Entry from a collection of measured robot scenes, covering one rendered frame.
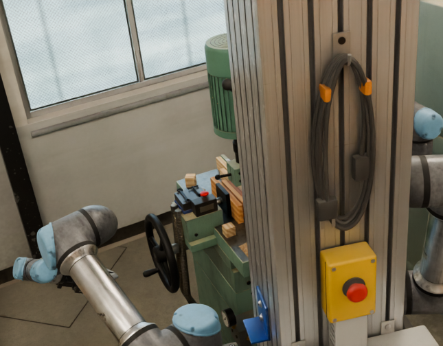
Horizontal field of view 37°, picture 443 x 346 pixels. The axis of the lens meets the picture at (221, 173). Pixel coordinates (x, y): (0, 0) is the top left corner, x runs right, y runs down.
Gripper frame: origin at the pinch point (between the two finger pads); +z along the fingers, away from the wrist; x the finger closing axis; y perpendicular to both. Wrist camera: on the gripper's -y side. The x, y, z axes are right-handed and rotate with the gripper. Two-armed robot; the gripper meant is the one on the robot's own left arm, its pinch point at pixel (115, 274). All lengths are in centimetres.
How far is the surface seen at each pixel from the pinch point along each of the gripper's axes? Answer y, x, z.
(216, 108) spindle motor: -71, 11, 7
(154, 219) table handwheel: -27.5, 8.2, 2.2
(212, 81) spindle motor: -78, 9, 3
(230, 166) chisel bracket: -52, 8, 22
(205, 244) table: -26.1, 18.0, 18.8
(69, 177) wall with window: 16, -122, 15
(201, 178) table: -36.5, -17.3, 28.5
